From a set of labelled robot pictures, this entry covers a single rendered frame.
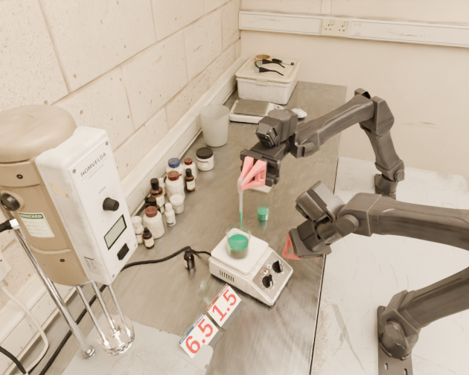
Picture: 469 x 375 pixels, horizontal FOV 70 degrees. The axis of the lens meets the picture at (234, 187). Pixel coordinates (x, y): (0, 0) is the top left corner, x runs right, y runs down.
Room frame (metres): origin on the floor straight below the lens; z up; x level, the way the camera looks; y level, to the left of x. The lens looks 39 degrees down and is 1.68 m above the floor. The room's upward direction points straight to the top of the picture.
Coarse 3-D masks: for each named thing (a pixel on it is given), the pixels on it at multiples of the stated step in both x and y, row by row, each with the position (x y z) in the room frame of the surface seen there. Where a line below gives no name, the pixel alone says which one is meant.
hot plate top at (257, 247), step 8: (224, 240) 0.63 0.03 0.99; (256, 240) 0.63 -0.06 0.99; (216, 248) 0.60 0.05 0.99; (224, 248) 0.60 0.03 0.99; (256, 248) 0.60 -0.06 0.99; (264, 248) 0.60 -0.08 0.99; (216, 256) 0.57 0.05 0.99; (224, 256) 0.57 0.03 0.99; (248, 256) 0.57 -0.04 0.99; (256, 256) 0.57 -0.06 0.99; (232, 264) 0.55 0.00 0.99; (240, 264) 0.55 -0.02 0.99; (248, 264) 0.55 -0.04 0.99; (248, 272) 0.52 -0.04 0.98
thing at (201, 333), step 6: (204, 318) 0.43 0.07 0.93; (198, 324) 0.41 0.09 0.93; (204, 324) 0.41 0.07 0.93; (210, 324) 0.42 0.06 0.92; (192, 330) 0.39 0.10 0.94; (198, 330) 0.40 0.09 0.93; (204, 330) 0.40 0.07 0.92; (210, 330) 0.41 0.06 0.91; (192, 336) 0.38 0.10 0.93; (198, 336) 0.39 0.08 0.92; (204, 336) 0.39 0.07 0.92; (210, 336) 0.39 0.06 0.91; (186, 342) 0.37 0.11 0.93; (192, 342) 0.37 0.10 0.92; (198, 342) 0.38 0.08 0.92; (204, 342) 0.38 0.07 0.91; (186, 348) 0.36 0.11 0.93; (192, 348) 0.36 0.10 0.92; (198, 348) 0.36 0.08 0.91; (192, 354) 0.35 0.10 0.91
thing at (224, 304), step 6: (228, 288) 0.51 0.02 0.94; (222, 294) 0.49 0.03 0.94; (228, 294) 0.50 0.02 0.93; (234, 294) 0.50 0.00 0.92; (222, 300) 0.48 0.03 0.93; (228, 300) 0.48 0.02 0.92; (234, 300) 0.49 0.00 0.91; (216, 306) 0.46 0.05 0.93; (222, 306) 0.47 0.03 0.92; (228, 306) 0.47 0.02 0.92; (216, 312) 0.45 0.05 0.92; (222, 312) 0.45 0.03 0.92; (228, 312) 0.46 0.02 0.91; (216, 318) 0.43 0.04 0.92; (222, 318) 0.44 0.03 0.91
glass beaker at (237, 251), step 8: (232, 224) 0.61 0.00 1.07; (232, 232) 0.61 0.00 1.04; (240, 232) 0.61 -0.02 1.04; (248, 232) 0.60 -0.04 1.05; (232, 240) 0.56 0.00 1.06; (248, 240) 0.57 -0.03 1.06; (232, 248) 0.56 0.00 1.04; (240, 248) 0.56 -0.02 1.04; (248, 248) 0.57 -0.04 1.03; (232, 256) 0.56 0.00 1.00; (240, 256) 0.56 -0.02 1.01
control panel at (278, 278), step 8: (272, 256) 0.59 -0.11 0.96; (264, 264) 0.56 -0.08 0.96; (272, 272) 0.55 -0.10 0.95; (288, 272) 0.56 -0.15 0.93; (256, 280) 0.52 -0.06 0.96; (272, 280) 0.53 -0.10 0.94; (280, 280) 0.54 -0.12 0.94; (264, 288) 0.50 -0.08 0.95; (272, 288) 0.51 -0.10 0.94; (272, 296) 0.49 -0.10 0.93
